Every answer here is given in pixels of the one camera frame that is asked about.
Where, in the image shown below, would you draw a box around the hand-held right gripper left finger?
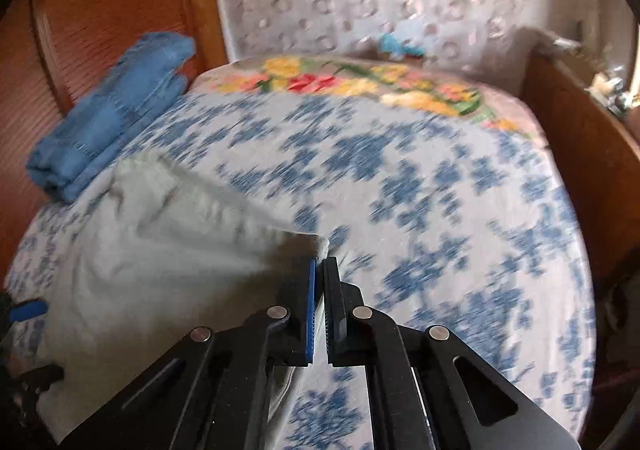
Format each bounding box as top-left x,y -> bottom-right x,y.
60,257 -> 318,450

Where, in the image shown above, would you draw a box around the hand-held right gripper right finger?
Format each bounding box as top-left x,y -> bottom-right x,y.
321,256 -> 581,450

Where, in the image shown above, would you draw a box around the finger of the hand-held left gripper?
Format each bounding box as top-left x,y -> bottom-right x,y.
9,299 -> 47,324
14,363 -> 65,398

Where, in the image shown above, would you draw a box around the grey-green pants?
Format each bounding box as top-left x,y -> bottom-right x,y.
37,153 -> 331,450

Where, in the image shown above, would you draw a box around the blue floral bed sheet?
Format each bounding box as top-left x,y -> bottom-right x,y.
10,85 -> 598,450

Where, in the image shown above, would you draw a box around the folded blue jeans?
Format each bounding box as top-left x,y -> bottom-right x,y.
26,32 -> 197,203

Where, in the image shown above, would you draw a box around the small box with blue packet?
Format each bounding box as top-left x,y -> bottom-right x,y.
375,33 -> 426,62

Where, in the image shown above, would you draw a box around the wooden cabinet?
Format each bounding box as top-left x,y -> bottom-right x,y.
520,50 -> 640,291

